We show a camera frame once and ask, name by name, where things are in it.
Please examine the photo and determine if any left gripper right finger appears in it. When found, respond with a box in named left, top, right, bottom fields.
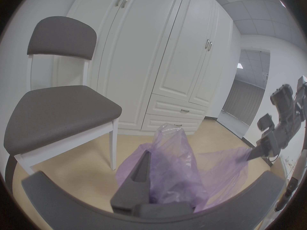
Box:
left=134, top=152, right=195, bottom=217

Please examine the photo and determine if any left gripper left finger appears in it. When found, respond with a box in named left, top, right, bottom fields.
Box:
left=110, top=150, right=152, bottom=216

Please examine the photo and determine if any purple plastic bag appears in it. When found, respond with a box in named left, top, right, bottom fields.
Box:
left=115, top=123, right=252, bottom=214

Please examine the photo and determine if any grey curtain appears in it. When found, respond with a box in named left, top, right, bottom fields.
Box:
left=223, top=79, right=266, bottom=126

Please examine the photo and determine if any grey white chair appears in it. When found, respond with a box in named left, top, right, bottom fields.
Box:
left=4, top=16, right=123, bottom=176

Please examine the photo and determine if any white wardrobe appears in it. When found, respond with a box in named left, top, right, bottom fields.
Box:
left=51, top=0, right=234, bottom=136

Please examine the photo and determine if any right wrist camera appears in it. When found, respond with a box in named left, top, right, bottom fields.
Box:
left=257, top=114, right=274, bottom=132

